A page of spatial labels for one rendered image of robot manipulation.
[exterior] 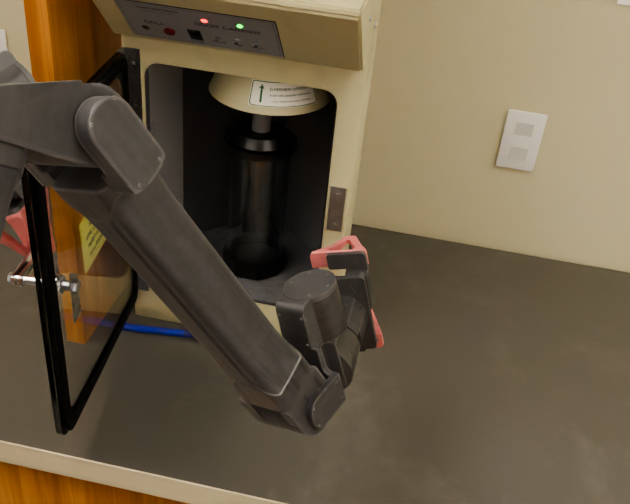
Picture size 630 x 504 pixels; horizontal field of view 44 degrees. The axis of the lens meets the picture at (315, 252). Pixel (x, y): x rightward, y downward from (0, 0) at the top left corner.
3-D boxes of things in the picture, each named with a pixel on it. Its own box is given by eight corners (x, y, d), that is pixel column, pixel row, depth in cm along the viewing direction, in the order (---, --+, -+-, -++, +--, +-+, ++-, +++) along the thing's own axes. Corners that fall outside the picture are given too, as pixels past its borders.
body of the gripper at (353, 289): (366, 268, 90) (355, 305, 84) (379, 339, 95) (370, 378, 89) (312, 271, 92) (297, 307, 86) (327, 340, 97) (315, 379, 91)
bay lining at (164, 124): (200, 204, 142) (202, 10, 123) (340, 229, 139) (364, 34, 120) (151, 279, 122) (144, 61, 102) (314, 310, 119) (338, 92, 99)
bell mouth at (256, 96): (228, 61, 120) (229, 25, 117) (341, 78, 118) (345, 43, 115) (191, 104, 105) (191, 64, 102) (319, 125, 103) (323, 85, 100)
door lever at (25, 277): (82, 254, 97) (80, 236, 95) (51, 299, 89) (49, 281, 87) (40, 248, 97) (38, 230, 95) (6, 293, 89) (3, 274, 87)
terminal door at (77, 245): (137, 297, 122) (125, 48, 100) (62, 442, 97) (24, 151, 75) (132, 296, 122) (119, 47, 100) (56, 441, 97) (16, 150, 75)
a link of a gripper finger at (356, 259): (374, 219, 96) (362, 259, 88) (383, 268, 99) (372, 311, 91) (321, 223, 98) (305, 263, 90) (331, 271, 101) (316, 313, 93)
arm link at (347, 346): (305, 399, 85) (356, 397, 83) (289, 349, 81) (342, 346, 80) (318, 359, 90) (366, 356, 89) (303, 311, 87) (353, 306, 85)
